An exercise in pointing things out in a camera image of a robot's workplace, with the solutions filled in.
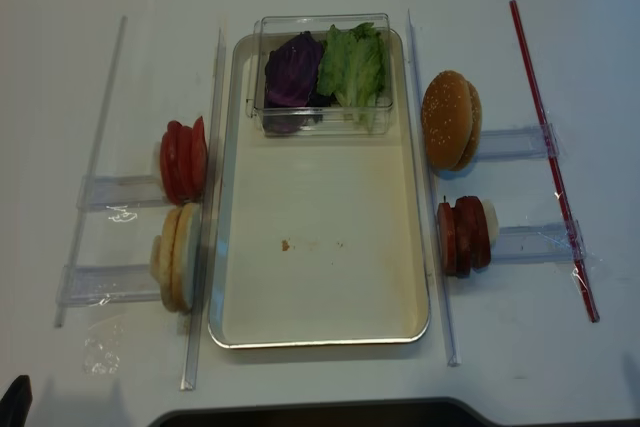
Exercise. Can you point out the sesame burger bun top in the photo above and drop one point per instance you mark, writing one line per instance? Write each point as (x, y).
(446, 119)

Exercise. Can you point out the clear rod far left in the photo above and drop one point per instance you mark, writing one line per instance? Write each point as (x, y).
(90, 172)

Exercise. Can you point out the green lettuce leaf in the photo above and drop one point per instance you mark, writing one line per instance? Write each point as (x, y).
(352, 70)

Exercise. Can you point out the meat patty slice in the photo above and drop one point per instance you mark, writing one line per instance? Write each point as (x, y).
(447, 235)
(465, 225)
(482, 243)

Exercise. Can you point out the clear plastic container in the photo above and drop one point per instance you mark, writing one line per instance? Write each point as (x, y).
(273, 31)

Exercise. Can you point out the purple cabbage leaf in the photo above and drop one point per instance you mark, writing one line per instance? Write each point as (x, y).
(291, 76)

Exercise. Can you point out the clear holder upper right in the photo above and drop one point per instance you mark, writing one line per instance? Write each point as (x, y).
(530, 142)

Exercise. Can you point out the middle meat patty slice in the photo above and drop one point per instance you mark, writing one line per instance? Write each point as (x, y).
(465, 225)

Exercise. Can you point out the rear bread slice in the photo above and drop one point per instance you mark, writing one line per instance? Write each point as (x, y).
(161, 258)

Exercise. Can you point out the clear holder lower right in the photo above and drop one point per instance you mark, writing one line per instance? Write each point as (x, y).
(556, 242)

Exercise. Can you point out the cream metal tray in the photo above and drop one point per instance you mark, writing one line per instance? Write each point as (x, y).
(320, 239)

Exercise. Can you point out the clear holder upper left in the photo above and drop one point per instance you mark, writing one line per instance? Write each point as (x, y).
(98, 193)

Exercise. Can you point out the white onion slice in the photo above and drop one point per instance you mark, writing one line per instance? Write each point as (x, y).
(492, 222)

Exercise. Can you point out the clear rail right of tray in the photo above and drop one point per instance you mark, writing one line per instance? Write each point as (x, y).
(448, 328)

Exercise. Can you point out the clear holder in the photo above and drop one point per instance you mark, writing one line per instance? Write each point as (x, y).
(556, 242)
(530, 142)
(82, 286)
(98, 193)

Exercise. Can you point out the red plastic rod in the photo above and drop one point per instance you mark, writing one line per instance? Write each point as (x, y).
(579, 272)

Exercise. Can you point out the rear meat patty slice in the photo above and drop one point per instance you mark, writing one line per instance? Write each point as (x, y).
(482, 243)

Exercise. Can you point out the front meat patty slice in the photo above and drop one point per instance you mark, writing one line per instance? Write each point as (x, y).
(447, 235)

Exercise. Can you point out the white bread slice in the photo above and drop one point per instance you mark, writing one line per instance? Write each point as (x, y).
(184, 256)

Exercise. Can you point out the clear holder lower left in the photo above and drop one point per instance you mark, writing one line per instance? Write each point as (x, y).
(82, 286)

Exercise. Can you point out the burger bun bottom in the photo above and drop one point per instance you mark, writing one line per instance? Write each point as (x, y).
(474, 139)

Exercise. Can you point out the red tomato slices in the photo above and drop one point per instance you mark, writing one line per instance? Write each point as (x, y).
(182, 160)

